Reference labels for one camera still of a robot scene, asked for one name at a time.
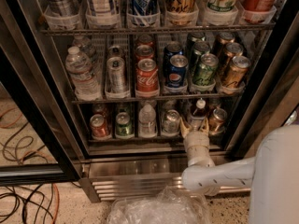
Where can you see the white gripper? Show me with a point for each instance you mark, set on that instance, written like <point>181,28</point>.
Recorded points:
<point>196,139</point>

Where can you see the plastic bottle with white cap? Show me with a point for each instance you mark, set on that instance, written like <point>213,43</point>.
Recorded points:
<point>197,114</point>

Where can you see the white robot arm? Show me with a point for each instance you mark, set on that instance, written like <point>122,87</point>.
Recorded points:
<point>272,174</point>

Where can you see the gold can bottom shelf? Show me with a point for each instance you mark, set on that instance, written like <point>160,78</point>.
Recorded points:
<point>216,119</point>

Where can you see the gold can shelf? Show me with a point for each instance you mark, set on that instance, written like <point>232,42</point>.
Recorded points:
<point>235,72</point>
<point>216,119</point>

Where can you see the silver can bottom shelf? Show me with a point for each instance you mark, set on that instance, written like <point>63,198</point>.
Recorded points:
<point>171,121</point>

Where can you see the clear water bottle bottom shelf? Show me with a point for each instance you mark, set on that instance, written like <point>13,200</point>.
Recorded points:
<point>147,121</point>

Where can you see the green can front middle shelf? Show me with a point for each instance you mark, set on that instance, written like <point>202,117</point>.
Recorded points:
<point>205,70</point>

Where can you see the green can shelf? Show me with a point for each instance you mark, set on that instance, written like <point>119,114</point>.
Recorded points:
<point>205,70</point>
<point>124,128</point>

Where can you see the green can bottom shelf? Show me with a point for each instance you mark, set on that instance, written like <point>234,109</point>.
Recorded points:
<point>124,128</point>

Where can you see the gold can front middle shelf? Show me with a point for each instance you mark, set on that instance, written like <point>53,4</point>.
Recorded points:
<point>235,72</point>

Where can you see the glass fridge door right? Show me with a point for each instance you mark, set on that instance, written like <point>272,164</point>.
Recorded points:
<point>280,104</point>

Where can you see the glass fridge door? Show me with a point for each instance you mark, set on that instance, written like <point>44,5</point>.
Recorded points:
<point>280,104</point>
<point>32,72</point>

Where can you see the red can bottom shelf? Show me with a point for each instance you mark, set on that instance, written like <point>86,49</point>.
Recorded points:
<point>99,127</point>

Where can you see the red can shelf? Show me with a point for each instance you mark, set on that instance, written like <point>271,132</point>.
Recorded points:
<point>256,11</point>
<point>99,127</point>

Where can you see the silver can front middle shelf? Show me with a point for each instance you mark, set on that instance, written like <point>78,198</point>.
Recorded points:
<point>117,74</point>

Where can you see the silver can rear middle shelf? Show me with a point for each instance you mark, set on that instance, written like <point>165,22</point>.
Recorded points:
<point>115,51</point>

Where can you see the clear water bottle front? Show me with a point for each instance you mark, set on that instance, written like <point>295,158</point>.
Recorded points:
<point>80,69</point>

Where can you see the blue white can top shelf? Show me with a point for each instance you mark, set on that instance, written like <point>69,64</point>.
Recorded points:
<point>143,12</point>

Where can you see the clear water bottle rear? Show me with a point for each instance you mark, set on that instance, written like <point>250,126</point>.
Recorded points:
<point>86,45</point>

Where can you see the red can top shelf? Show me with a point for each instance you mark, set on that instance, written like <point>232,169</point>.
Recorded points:
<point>256,11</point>

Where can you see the glass fridge door left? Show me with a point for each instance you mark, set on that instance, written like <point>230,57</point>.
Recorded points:
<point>32,72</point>

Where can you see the red Coca-Cola can front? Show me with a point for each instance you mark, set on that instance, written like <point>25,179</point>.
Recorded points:
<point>147,75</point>

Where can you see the red coca-cola can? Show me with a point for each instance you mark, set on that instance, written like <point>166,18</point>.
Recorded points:
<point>144,52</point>
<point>147,75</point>
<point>145,39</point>

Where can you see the blue Pepsi can front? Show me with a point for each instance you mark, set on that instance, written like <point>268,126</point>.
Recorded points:
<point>176,71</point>

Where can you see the blue pepsi can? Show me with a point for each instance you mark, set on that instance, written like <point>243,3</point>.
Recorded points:
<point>176,71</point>
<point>171,49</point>

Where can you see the clear plastic bag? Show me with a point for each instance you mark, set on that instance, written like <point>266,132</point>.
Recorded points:
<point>168,207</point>

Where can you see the green can middle row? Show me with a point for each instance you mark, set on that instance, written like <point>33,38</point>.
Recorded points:
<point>199,48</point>

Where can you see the blue Pepsi can rear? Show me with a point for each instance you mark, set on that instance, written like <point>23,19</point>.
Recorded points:
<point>171,49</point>

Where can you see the gold can middle row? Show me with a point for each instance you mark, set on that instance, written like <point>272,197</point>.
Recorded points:
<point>228,52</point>

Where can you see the green can rear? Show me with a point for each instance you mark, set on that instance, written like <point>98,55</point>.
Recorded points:
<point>192,38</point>

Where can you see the red Coca-Cola can middle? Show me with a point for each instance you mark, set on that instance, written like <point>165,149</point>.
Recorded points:
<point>144,52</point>

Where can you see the gold can rear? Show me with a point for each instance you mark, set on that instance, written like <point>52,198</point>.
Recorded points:
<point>221,39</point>

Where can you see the red Coca-Cola can rear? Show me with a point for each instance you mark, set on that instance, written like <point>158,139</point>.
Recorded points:
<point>145,39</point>

